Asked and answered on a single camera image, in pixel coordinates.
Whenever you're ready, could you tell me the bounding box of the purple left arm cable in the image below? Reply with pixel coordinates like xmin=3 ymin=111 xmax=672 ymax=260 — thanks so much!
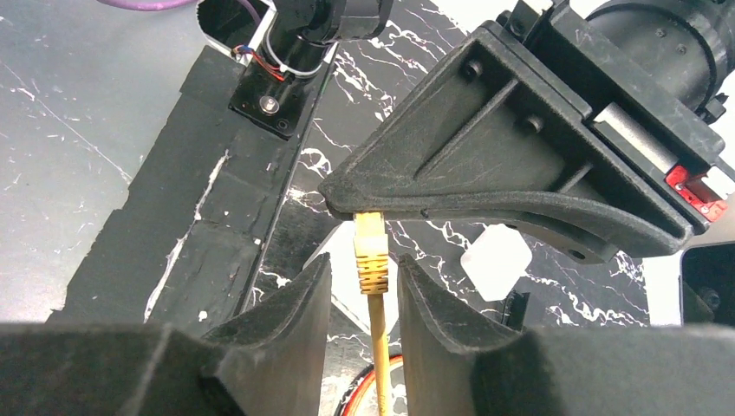
xmin=94 ymin=0 xmax=199 ymax=13

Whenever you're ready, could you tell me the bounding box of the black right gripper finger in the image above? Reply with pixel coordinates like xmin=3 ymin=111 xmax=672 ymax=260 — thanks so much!
xmin=1 ymin=254 xmax=332 ymax=415
xmin=398 ymin=255 xmax=734 ymax=415

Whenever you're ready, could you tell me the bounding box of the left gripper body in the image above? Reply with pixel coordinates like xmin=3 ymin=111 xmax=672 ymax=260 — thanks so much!
xmin=499 ymin=1 xmax=734 ymax=236

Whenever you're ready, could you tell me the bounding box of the white network switch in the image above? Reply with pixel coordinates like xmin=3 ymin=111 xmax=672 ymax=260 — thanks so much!
xmin=311 ymin=221 xmax=370 ymax=335
xmin=460 ymin=224 xmax=532 ymax=302

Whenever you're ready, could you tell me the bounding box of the red ethernet cable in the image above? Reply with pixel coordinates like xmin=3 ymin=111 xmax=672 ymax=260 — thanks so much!
xmin=338 ymin=354 xmax=406 ymax=416

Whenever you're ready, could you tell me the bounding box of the long yellow ethernet cable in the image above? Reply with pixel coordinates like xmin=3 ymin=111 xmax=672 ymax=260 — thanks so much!
xmin=352 ymin=211 xmax=395 ymax=416

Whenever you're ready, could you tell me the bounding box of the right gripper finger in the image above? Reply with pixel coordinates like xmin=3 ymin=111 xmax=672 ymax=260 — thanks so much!
xmin=319 ymin=22 xmax=695 ymax=263

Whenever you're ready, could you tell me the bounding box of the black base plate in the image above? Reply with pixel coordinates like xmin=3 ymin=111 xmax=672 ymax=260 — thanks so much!
xmin=49 ymin=47 xmax=307 ymax=335

